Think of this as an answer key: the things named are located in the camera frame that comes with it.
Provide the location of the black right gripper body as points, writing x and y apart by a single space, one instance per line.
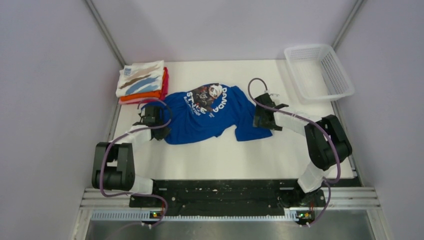
258 114

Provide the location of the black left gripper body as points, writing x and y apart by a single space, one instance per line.
163 131

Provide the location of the blue printed t-shirt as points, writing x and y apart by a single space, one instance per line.
206 112

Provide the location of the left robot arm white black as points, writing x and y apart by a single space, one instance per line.
114 161

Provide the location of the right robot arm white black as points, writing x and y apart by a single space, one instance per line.
327 143

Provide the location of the orange folded t-shirt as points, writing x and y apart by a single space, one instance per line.
155 91

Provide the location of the pink folded t-shirt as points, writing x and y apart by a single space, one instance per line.
164 89

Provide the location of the white folded printed t-shirt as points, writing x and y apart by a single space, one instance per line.
140 78

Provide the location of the white plastic basket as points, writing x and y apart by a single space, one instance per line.
317 74

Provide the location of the aluminium frame rail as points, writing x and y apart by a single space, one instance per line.
342 198

